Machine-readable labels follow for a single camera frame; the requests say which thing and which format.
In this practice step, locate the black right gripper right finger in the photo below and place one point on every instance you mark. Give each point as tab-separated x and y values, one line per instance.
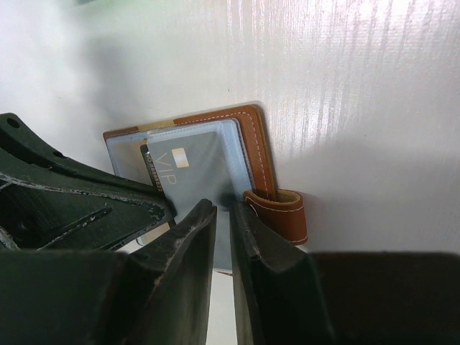
284	295

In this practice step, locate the brown leather card holder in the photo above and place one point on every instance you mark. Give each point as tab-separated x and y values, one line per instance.
241	130

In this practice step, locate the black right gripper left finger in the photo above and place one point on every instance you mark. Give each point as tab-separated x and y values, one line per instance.
159	294

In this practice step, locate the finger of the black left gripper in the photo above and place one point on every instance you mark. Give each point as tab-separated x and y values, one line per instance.
50	201

